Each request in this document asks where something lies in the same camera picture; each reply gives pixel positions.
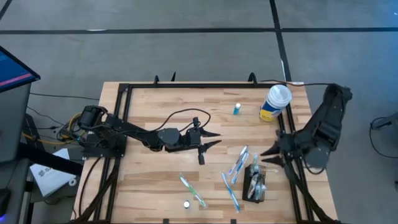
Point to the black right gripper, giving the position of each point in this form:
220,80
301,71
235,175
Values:
287,144

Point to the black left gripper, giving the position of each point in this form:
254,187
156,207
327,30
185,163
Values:
194,141

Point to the pink toothbrush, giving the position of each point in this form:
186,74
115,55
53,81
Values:
271,170

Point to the green toothbrush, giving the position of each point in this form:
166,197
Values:
192,191
255,160

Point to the blue toothbrush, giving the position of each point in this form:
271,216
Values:
240,168
231,194
259,190
263,186

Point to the white toothbrush purple bristles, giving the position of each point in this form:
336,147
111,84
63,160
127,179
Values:
238,159

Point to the pale orange toothbrush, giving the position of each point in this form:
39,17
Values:
252,186

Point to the teal mouthwash bottle white cap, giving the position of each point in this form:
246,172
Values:
186,204
237,109

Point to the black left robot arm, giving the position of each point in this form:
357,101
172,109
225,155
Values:
136,135

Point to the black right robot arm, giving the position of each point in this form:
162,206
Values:
326,124

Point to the black organizer caddy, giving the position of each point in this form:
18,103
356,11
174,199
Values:
245,186

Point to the blue yellow wipes canister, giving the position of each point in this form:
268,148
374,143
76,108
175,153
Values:
275,102

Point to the black table clamp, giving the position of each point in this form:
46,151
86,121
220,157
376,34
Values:
252,77
165,221
156,80
173,76
233,221

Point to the white tape strip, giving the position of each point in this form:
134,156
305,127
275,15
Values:
298,83

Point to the small white tape roll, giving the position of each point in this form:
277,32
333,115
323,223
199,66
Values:
71,180

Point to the black metal bar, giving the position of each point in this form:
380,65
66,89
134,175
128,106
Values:
49,158

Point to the white box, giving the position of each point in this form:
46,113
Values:
51,174

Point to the grey side desk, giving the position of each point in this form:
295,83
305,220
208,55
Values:
18,183

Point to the grey cabinet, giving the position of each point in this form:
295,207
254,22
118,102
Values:
12,124

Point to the monitor with blue screen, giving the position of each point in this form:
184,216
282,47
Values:
12,70

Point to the black computer mouse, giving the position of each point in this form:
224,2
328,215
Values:
4,200

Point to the black metal table frame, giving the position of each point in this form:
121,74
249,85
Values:
202,85

